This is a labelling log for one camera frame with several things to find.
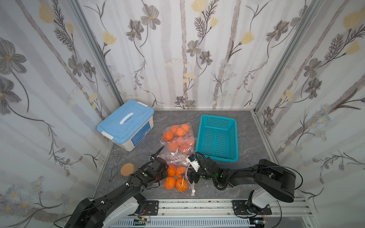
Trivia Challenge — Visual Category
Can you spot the clear zip-top bag front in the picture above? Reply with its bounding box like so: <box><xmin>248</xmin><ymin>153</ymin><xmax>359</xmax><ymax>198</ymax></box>
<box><xmin>160</xmin><ymin>154</ymin><xmax>196</xmax><ymax>196</ymax></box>

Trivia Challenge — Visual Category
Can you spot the clear zip-top bag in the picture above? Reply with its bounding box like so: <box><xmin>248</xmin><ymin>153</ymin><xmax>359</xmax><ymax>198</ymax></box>
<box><xmin>160</xmin><ymin>154</ymin><xmax>196</xmax><ymax>196</ymax></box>
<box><xmin>160</xmin><ymin>123</ymin><xmax>196</xmax><ymax>155</ymax></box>

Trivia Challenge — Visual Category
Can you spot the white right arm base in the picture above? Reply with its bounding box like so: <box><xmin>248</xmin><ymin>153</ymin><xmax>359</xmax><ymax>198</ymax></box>
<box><xmin>232</xmin><ymin>188</ymin><xmax>274</xmax><ymax>216</ymax></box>

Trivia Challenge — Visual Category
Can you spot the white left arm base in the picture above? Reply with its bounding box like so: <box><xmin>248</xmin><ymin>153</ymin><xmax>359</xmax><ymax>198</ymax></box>
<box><xmin>99</xmin><ymin>193</ymin><xmax>159</xmax><ymax>228</ymax></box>

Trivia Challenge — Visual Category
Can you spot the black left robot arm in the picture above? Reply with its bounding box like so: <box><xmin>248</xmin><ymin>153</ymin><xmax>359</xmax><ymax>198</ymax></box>
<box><xmin>53</xmin><ymin>146</ymin><xmax>169</xmax><ymax>228</ymax></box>

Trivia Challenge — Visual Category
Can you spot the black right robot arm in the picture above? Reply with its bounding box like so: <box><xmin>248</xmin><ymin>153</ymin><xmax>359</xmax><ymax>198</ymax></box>
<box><xmin>186</xmin><ymin>153</ymin><xmax>296</xmax><ymax>203</ymax></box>

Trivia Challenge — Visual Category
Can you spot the clear zip-top bag rear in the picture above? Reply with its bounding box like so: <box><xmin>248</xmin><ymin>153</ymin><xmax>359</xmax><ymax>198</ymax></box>
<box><xmin>160</xmin><ymin>123</ymin><xmax>196</xmax><ymax>155</ymax></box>

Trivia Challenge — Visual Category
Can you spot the teal plastic basket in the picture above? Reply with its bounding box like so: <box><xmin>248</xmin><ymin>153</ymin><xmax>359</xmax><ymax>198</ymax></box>
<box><xmin>195</xmin><ymin>115</ymin><xmax>239</xmax><ymax>162</ymax></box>

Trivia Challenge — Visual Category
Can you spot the blue lid storage box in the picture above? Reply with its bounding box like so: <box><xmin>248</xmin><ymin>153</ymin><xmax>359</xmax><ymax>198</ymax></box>
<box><xmin>97</xmin><ymin>100</ymin><xmax>155</xmax><ymax>152</ymax></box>

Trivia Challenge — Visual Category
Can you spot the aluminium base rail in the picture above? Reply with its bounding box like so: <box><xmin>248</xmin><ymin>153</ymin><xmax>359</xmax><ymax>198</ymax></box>
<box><xmin>110</xmin><ymin>199</ymin><xmax>317</xmax><ymax>228</ymax></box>

